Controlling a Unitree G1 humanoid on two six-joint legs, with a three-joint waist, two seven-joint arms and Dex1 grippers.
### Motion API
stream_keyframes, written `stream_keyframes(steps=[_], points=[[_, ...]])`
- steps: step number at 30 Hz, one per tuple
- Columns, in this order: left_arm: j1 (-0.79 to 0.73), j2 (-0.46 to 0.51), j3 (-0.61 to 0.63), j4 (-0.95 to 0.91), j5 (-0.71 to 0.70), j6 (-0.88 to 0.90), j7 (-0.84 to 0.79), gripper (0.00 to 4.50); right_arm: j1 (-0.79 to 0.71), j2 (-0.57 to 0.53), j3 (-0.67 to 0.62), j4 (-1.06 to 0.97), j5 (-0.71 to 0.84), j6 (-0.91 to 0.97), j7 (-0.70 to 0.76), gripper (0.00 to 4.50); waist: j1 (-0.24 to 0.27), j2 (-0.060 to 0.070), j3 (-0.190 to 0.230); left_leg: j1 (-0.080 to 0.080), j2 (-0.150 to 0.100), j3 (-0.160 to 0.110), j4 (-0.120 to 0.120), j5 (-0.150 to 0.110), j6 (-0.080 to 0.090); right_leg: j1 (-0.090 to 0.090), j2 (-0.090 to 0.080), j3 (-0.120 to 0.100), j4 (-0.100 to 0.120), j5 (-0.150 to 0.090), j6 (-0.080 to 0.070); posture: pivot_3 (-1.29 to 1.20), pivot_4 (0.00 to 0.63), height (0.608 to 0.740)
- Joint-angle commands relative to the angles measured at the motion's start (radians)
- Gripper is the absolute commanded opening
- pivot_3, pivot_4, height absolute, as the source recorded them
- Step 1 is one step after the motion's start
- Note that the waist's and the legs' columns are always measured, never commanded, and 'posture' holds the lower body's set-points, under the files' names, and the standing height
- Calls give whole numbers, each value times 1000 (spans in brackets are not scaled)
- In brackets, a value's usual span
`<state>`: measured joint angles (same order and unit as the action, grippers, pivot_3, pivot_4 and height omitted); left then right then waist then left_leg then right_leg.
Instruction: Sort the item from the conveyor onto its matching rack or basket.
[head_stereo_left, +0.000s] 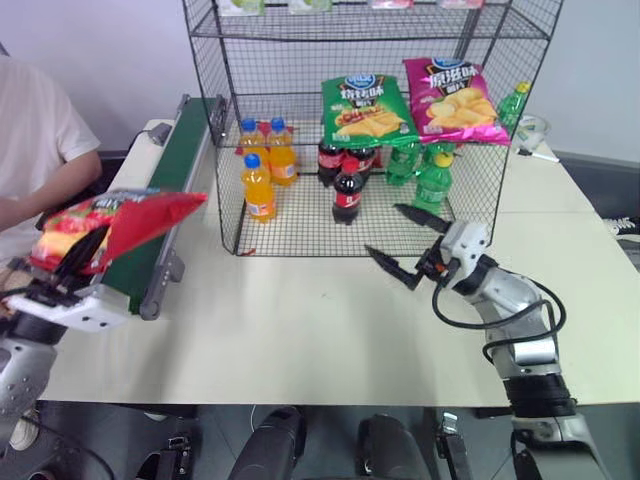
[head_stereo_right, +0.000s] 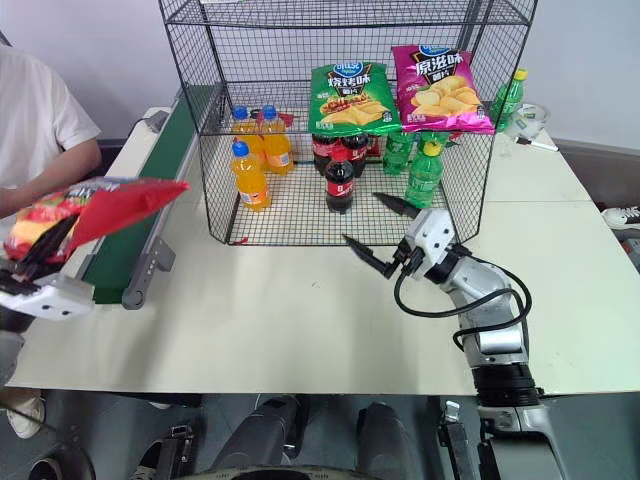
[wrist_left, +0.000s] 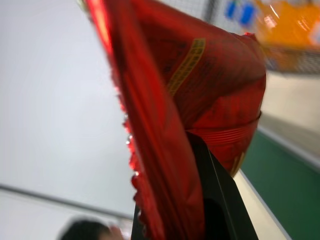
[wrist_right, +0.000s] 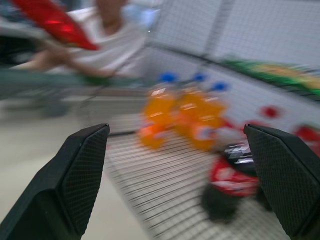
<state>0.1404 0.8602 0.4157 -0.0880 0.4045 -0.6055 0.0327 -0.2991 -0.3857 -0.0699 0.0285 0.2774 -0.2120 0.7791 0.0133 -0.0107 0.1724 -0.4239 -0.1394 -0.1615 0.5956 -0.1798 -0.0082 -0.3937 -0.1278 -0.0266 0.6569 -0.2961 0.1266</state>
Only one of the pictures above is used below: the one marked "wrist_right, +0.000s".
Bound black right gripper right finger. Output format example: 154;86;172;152
243;123;320;240

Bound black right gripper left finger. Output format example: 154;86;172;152
0;123;110;240

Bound green conveyor belt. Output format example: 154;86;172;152
0;67;148;101

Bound cola bottle red label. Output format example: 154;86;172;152
201;142;262;223

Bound orange soda bottle blue cap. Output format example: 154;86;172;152
189;81;230;152
174;72;208;143
137;71;179;151

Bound green yellow snack bag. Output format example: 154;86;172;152
222;59;320;94

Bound person in white shirt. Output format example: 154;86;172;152
9;0;151;78

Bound red snack bag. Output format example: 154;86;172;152
9;0;101;51

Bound white wire rack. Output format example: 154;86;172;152
84;0;320;240

